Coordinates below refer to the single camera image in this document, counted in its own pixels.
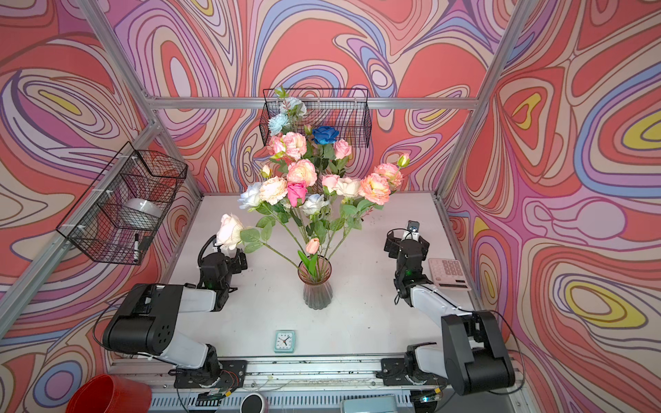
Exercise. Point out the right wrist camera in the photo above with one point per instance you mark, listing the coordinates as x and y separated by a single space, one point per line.
412 228

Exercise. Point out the pale pink rose stem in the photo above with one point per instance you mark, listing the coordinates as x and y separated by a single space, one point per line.
230 232

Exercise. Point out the black wire basket left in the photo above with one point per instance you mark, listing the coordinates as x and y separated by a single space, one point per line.
93 226

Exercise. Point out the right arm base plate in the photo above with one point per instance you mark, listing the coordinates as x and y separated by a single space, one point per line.
397 371

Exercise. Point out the pale blue flower stem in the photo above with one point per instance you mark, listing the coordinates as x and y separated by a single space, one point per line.
285 111

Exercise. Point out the aluminium mounting rail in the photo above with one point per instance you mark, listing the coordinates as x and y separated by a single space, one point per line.
352 371

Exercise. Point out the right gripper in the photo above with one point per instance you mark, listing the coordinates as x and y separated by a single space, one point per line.
393 245

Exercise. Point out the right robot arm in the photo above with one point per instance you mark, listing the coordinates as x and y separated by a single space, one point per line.
472 356

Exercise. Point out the pink calculator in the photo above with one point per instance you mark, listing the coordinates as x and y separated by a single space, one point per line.
448 274

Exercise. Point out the black marker in basket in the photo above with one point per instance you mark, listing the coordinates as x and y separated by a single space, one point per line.
136 251

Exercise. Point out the small teal clock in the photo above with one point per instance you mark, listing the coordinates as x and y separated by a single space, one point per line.
285 341

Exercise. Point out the pink double peony stem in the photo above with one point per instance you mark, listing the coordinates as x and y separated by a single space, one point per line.
376 190

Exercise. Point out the black wire basket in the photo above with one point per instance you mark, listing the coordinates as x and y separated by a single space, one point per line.
93 226
345 109

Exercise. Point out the large peach rose stem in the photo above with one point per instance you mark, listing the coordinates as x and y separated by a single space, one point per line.
294 145

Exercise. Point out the grey box at bottom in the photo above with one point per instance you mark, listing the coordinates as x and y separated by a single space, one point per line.
380 404

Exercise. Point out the pink tulip stem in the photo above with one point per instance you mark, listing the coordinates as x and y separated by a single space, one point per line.
310 260

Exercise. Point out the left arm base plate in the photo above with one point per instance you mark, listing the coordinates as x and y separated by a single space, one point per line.
224 375

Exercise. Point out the black white round cup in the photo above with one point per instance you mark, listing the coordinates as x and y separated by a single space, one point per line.
253 403

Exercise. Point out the red pink rose stem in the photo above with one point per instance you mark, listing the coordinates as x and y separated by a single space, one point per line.
276 147

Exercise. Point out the white bowl in basket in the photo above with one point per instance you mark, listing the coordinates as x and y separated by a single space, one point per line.
140 214

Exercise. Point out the small pink rose stem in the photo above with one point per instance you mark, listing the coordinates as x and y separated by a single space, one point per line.
329 183

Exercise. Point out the red bucket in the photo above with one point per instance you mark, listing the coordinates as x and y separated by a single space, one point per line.
110 393

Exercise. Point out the cream peony flower stem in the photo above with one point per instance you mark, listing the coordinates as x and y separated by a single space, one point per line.
306 209

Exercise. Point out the cream white rose stem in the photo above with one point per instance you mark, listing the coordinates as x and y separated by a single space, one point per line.
349 189

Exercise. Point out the magenta rose stem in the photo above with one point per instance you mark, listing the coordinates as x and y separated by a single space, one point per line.
296 196

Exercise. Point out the black wire basket back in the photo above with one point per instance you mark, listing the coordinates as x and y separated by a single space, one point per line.
345 109

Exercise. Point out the pink peony flower stem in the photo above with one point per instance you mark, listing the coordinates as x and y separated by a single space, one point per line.
302 171

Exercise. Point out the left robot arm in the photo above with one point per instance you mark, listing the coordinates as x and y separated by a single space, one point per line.
146 322

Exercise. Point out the pink glass vase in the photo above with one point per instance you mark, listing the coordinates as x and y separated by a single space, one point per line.
317 290

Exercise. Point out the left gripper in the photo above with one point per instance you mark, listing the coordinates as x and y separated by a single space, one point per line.
236 266

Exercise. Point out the blue rose stem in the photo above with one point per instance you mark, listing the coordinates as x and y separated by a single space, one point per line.
324 139

